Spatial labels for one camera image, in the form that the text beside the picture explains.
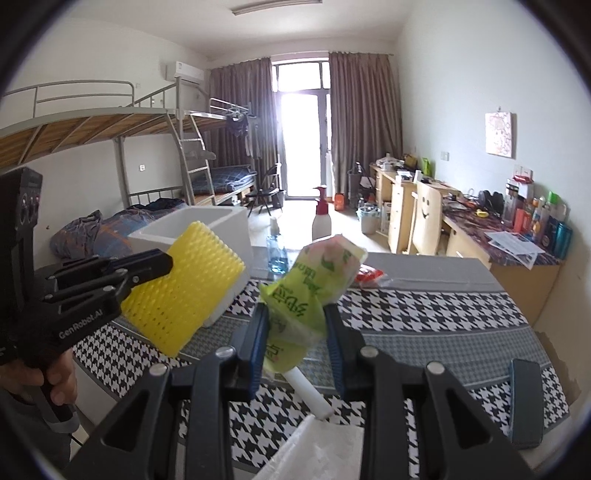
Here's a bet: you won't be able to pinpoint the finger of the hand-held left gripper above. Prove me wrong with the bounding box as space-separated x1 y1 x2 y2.
44 248 175 305

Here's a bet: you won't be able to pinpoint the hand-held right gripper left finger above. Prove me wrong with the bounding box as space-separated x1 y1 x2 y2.
65 302 271 480

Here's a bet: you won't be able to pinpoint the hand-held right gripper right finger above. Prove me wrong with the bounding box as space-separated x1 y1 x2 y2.
323 302 539 480

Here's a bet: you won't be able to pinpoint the yellow foam net sleeve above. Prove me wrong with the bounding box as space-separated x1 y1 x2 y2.
121 220 246 357

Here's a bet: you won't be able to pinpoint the green tissue packet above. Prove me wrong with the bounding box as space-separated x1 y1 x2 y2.
259 234 369 374

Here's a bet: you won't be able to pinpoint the white foam box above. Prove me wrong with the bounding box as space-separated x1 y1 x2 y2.
128 206 252 328

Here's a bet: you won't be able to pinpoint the white paper sheet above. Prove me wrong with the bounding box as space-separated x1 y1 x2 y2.
252 415 365 480

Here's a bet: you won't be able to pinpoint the person's left hand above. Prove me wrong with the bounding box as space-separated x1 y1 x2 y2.
0 346 78 408

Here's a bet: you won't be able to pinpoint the white foam tube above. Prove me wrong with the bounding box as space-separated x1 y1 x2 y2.
283 367 334 421

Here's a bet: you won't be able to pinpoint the blue orange quilt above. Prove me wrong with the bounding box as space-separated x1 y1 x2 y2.
50 198 185 259

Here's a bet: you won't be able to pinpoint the red snack packet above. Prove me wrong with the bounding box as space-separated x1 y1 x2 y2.
355 264 386 288

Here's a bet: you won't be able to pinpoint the blue spray bottle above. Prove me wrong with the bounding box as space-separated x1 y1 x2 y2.
265 217 290 276

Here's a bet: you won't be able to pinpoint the metal bed ladder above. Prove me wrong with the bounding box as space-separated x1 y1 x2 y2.
168 111 215 208

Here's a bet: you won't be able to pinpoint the blue plaid bedding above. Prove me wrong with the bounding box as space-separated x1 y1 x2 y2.
191 165 257 195

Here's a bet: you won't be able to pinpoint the white pump lotion bottle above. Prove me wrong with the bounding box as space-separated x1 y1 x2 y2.
311 185 333 241

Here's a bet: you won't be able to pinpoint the white bucket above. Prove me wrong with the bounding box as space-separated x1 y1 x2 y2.
356 206 382 235

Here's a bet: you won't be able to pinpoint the black folding chair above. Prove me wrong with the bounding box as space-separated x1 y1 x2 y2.
245 164 283 217

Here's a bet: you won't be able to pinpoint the metal bunk bed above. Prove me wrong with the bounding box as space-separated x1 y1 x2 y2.
0 80 204 259
178 98 259 206

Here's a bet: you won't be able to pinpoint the wooden desk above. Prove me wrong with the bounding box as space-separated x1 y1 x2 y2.
441 198 566 326
369 164 462 254

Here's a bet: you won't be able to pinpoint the wooden smiley chair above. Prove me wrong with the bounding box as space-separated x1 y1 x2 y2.
410 181 445 257

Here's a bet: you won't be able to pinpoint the dark hanging clothes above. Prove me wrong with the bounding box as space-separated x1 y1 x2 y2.
226 113 250 137

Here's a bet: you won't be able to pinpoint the brown curtain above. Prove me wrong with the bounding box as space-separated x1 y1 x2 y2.
209 56 278 195
328 52 403 204

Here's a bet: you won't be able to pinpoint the black phone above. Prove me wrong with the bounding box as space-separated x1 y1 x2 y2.
509 359 542 448

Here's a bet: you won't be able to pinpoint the white air conditioner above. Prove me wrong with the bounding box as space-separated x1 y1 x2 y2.
165 61 205 85

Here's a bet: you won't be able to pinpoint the glass balcony door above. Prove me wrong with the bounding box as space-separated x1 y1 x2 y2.
271 59 333 199

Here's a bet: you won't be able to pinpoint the printed papers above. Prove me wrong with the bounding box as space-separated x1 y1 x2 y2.
485 230 546 268

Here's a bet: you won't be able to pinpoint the black headphones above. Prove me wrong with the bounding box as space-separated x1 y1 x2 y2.
478 190 504 214

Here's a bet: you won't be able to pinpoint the row of toiletry bottles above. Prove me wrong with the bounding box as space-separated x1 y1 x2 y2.
503 175 573 259

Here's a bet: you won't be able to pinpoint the ceiling light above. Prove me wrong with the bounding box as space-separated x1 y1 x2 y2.
231 0 323 16

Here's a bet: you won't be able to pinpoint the wall picture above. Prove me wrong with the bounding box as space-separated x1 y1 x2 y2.
485 111 514 159

